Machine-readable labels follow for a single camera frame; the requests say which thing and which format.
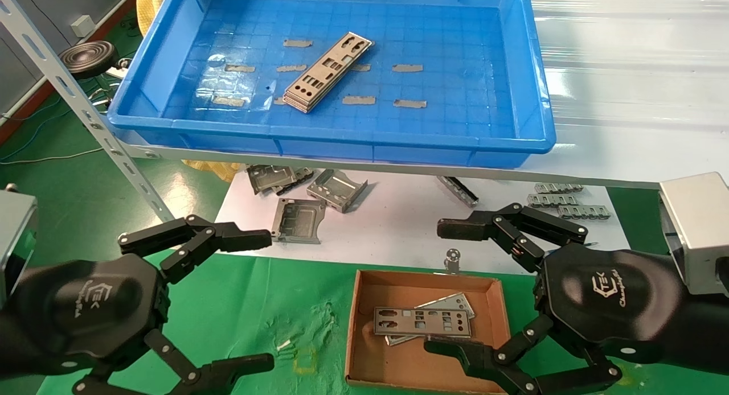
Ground white floor cable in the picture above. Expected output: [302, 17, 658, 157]
[0, 149, 103, 166]

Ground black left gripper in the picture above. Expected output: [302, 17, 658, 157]
[14, 254, 275, 395]

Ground silver IO shield plate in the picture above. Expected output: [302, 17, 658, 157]
[283, 39, 375, 112]
[384, 293, 476, 346]
[373, 307, 473, 339]

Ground flat silver metal frame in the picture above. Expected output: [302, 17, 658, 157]
[270, 198, 327, 245]

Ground grey slotted rack post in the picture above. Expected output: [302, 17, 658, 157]
[0, 0, 174, 224]

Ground blue plastic tray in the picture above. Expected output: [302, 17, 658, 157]
[107, 0, 556, 169]

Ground black round disc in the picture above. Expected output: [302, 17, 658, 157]
[58, 40, 120, 80]

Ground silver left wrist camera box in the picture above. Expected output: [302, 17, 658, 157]
[0, 190, 38, 307]

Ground open silver metal housing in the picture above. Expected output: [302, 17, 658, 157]
[306, 168, 368, 214]

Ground silver metal cage part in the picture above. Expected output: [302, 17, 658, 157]
[272, 167, 315, 197]
[246, 164, 298, 195]

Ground brown cardboard box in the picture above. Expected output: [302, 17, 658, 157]
[345, 269, 511, 395]

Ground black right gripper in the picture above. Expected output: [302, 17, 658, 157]
[423, 203, 687, 395]

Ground stack of metal plates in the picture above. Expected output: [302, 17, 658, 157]
[284, 42, 375, 114]
[283, 32, 374, 110]

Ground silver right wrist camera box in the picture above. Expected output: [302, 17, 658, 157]
[659, 172, 729, 297]

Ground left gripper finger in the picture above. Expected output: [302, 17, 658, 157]
[118, 215, 273, 286]

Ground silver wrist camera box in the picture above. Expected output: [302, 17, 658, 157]
[0, 190, 38, 307]
[659, 172, 729, 297]

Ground silver connector row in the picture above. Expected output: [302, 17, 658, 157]
[526, 193, 581, 208]
[534, 182, 584, 195]
[556, 204, 612, 220]

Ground long silver metal bar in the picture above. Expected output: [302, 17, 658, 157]
[436, 176, 480, 208]

